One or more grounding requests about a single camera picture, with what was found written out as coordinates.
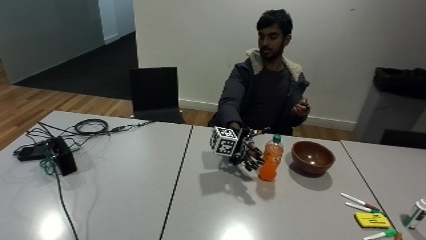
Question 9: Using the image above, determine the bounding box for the black chair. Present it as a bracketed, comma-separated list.
[378, 128, 426, 150]
[127, 66, 187, 125]

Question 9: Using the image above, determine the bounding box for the white bottle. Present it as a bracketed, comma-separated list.
[404, 198, 426, 230]

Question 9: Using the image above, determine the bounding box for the grey bin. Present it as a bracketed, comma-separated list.
[352, 84, 426, 145]

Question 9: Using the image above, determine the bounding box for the black flat box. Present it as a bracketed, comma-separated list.
[11, 142, 50, 162]

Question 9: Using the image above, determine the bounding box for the white marker brown cap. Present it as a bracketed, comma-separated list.
[339, 192, 382, 212]

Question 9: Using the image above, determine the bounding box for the green cable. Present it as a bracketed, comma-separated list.
[37, 155, 59, 177]

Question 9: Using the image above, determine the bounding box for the white marker cube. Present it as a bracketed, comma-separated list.
[207, 125, 240, 157]

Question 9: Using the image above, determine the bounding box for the yellow eraser block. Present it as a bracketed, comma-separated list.
[352, 211, 392, 230]

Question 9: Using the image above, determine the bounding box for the brown bowl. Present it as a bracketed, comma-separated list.
[290, 140, 336, 177]

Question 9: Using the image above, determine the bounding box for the coiled black cable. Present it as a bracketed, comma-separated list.
[71, 118, 110, 136]

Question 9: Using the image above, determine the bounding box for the black bin bag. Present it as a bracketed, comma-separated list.
[371, 66, 426, 100]

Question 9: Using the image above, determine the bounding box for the black upright device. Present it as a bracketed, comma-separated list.
[45, 136, 78, 177]

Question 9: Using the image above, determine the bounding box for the orange soda bottle green cap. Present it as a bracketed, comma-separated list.
[256, 134, 284, 183]

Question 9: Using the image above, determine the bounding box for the the person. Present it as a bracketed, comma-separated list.
[207, 8, 311, 136]

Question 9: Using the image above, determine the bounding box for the white marker green cap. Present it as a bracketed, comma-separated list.
[343, 201, 386, 215]
[362, 229, 399, 240]

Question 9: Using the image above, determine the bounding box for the long black cable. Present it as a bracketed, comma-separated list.
[51, 166, 81, 240]

